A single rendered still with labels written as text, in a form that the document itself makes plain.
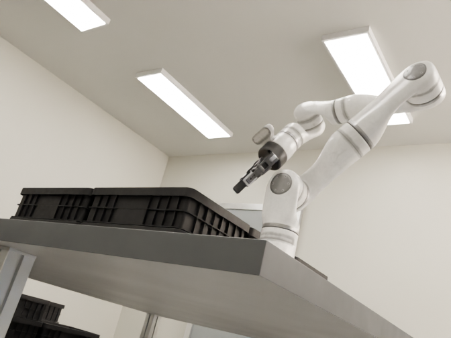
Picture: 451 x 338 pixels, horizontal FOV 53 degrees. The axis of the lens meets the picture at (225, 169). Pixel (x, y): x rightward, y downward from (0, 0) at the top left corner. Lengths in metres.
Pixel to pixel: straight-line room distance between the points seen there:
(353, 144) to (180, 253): 0.69
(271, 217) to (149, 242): 0.57
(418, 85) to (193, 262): 0.80
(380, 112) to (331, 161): 0.17
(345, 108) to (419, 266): 3.13
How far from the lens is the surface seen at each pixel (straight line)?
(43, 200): 1.64
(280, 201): 1.13
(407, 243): 4.38
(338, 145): 1.16
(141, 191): 1.27
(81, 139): 5.34
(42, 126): 5.08
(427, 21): 3.32
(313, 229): 4.70
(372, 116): 1.18
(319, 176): 1.20
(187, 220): 1.16
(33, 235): 0.81
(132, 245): 0.63
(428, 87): 1.20
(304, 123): 1.32
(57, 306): 3.19
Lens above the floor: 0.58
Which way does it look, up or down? 21 degrees up
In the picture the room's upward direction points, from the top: 14 degrees clockwise
